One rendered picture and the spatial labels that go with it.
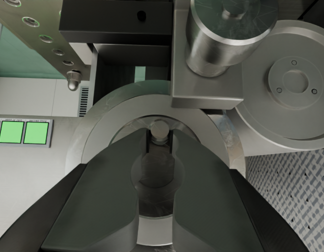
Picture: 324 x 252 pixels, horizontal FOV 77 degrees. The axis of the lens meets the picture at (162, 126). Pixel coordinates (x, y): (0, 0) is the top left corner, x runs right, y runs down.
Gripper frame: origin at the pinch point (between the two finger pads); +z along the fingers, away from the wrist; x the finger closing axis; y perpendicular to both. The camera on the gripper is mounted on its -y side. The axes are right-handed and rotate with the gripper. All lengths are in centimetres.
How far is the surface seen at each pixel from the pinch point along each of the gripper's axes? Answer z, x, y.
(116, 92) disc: 5.7, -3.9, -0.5
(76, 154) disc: 2.2, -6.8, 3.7
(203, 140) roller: 2.4, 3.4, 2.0
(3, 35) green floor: 213, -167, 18
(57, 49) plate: 31.4, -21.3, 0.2
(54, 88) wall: 272, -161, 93
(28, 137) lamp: 29.6, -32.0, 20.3
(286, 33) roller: 9.9, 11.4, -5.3
